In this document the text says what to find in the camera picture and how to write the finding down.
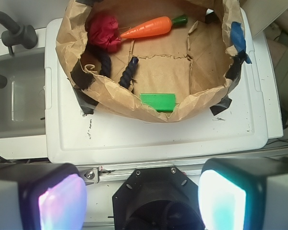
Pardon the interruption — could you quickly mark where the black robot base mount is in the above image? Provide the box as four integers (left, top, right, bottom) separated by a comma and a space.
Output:
112, 168, 205, 230

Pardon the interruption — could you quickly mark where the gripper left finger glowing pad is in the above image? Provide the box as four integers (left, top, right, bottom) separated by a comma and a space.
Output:
0, 163, 87, 230

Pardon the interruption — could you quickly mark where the grey toy faucet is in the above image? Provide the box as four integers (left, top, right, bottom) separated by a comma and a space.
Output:
0, 11, 38, 89

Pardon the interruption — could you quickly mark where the grey toy sink basin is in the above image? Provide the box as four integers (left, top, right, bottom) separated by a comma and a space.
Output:
0, 48, 45, 138

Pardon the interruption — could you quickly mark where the orange plastic toy carrot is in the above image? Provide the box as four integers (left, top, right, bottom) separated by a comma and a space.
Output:
120, 14, 188, 39

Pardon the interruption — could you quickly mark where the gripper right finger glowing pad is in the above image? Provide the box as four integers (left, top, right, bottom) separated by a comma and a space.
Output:
198, 157, 288, 230

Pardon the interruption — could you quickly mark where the aluminium frame rail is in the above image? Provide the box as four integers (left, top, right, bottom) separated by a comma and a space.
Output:
77, 146, 288, 185

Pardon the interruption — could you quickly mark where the dark blue rope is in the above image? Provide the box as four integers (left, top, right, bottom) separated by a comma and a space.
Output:
98, 51, 140, 88

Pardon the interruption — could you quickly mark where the brown paper bag basket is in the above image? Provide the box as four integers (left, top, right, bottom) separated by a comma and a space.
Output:
56, 0, 245, 123

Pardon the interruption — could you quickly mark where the blue masking tape piece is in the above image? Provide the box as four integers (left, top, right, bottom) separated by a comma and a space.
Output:
230, 22, 252, 64

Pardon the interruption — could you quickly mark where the red crumpled paper ball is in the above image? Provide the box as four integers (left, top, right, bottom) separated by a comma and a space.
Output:
88, 13, 121, 53

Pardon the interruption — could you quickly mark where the green plastic block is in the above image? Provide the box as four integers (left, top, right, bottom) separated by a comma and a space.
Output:
140, 93, 176, 112

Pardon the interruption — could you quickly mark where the white plastic cooler lid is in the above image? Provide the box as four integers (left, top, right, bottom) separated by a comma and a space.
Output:
45, 19, 268, 165

